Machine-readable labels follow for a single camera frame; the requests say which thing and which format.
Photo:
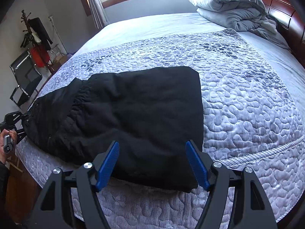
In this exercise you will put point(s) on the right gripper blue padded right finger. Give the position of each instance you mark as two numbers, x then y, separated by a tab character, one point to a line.
251	207

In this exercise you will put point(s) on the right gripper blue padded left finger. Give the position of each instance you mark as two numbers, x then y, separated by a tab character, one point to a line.
54	208

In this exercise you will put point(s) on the black pants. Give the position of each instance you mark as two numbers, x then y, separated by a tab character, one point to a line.
151	114

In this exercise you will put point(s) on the dark sleeved left forearm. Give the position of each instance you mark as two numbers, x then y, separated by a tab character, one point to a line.
6	220

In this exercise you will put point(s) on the person's left hand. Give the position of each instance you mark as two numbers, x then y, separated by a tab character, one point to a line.
8	140

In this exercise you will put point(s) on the black metal chair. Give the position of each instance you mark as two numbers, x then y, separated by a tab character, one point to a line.
27	77

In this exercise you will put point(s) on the quilted patterned bedspread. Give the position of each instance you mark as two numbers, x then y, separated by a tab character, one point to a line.
253	117

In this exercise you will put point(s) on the red hanging garment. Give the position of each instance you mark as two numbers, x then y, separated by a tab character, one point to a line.
40	56

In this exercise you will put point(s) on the black hanging jacket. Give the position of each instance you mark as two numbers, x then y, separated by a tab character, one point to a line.
38	27

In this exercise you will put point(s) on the wooden coat rack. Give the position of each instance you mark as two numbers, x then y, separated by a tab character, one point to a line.
31	38

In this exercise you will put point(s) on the white curtain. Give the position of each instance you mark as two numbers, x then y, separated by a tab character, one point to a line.
98	13

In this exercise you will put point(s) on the light blue bed sheet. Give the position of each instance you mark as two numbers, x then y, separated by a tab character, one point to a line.
154	28

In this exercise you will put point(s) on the grey folded duvet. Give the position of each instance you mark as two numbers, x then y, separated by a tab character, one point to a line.
242	15

